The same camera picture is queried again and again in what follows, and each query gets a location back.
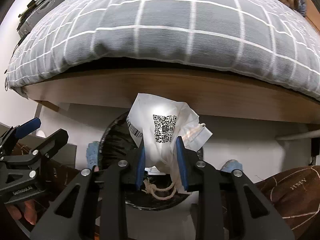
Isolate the grey suitcase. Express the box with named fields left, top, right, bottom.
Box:
left=17, top=0, right=64, bottom=38

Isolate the wooden bed frame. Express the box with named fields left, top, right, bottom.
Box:
left=24, top=68, right=319, bottom=124

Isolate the grey checked bed sheet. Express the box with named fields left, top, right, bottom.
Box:
left=5, top=0, right=319, bottom=99

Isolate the person's left hand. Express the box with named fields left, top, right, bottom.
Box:
left=5, top=199, right=37, bottom=225

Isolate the white QR code pouch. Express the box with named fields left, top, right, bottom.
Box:
left=126, top=93, right=212, bottom=200

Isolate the black trash bin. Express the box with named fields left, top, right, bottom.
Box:
left=98, top=112, right=189, bottom=211

